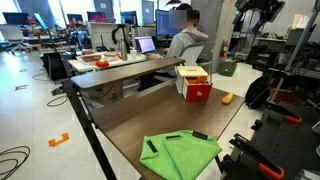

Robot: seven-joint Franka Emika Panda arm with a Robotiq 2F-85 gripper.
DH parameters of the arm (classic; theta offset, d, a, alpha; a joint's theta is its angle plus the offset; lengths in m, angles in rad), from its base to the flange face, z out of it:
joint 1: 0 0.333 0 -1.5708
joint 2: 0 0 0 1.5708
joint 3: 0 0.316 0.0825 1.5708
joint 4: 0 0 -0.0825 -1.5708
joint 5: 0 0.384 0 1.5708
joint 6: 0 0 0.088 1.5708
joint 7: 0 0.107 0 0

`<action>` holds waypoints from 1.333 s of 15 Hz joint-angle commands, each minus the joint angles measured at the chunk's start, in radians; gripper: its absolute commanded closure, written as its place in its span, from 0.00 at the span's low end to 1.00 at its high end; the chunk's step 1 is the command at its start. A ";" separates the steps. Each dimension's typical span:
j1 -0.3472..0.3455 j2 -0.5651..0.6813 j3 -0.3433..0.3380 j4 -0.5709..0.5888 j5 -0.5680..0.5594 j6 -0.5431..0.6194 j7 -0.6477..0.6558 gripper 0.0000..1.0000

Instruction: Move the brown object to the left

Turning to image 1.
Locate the open laptop with purple screen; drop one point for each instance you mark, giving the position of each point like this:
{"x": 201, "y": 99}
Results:
{"x": 145, "y": 44}

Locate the dark wooden raised shelf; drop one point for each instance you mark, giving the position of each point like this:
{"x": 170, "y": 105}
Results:
{"x": 123, "y": 71}

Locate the white office desk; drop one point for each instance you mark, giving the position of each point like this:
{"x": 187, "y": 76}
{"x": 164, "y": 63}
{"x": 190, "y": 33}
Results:
{"x": 106, "y": 63}

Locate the black perforated work table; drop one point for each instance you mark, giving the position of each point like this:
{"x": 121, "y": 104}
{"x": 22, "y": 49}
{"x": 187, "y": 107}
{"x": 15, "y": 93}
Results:
{"x": 286, "y": 143}

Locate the dark background monitor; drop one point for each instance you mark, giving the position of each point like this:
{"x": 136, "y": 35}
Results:
{"x": 15, "y": 18}

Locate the silver aluminium pole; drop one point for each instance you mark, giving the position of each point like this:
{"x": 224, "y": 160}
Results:
{"x": 298, "y": 41}

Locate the orange floor tape marker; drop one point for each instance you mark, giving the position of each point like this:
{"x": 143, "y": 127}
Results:
{"x": 58, "y": 139}

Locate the metal water bottle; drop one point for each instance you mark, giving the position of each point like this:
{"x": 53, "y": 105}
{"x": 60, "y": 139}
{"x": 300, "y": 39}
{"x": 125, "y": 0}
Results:
{"x": 123, "y": 49}

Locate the small red object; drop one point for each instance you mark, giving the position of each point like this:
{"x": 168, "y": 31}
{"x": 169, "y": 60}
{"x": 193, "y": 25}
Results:
{"x": 102, "y": 63}

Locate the black metal table frame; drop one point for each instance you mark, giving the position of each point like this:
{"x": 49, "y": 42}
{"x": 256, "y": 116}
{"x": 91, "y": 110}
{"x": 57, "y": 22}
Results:
{"x": 85, "y": 123}

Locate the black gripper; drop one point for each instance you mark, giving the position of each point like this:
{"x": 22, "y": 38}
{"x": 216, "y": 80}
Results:
{"x": 261, "y": 7}

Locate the red fire extinguisher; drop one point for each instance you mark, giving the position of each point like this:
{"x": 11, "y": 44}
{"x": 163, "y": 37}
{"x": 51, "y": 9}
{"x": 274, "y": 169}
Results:
{"x": 224, "y": 48}

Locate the white office chair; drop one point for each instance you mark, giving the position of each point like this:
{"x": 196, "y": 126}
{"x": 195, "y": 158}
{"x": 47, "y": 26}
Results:
{"x": 13, "y": 36}

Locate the brown yellow bread toy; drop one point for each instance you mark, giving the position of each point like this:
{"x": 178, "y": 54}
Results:
{"x": 227, "y": 98}

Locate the grey office chair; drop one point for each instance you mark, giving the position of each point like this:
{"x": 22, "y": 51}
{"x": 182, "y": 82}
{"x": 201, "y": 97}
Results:
{"x": 200, "y": 55}

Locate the seated person in grey hoodie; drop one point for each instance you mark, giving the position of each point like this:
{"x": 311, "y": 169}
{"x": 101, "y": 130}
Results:
{"x": 185, "y": 41}

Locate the white paper cup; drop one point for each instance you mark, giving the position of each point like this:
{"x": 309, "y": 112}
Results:
{"x": 133, "y": 54}

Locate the orange items inside drawer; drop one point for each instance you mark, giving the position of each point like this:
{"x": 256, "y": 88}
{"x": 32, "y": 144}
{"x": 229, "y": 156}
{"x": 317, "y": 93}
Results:
{"x": 197, "y": 80}

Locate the computer monitor with blue screen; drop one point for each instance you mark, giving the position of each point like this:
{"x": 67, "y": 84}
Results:
{"x": 162, "y": 22}

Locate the red plastic crate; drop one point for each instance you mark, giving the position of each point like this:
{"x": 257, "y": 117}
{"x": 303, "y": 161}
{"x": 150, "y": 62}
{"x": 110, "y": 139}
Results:
{"x": 285, "y": 96}

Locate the white tray with food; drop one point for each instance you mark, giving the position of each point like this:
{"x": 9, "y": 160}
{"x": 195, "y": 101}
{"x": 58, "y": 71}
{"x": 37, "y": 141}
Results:
{"x": 95, "y": 57}

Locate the green plastic basket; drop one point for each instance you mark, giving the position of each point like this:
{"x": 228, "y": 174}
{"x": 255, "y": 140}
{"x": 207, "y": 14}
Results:
{"x": 227, "y": 68}

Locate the green microfiber cloth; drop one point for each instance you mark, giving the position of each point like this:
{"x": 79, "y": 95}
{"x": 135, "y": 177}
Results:
{"x": 181, "y": 155}

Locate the cardboard box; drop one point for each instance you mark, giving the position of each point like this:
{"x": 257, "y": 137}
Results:
{"x": 106, "y": 94}

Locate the black backpack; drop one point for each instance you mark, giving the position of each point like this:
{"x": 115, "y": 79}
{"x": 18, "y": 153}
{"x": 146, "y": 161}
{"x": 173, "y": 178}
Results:
{"x": 258, "y": 91}

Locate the background monitor with pink screen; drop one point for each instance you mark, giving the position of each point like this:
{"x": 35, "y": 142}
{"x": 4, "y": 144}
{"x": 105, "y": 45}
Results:
{"x": 96, "y": 16}

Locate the black strip on cloth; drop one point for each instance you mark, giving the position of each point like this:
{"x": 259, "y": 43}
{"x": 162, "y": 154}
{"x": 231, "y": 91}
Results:
{"x": 173, "y": 137}
{"x": 152, "y": 146}
{"x": 200, "y": 135}

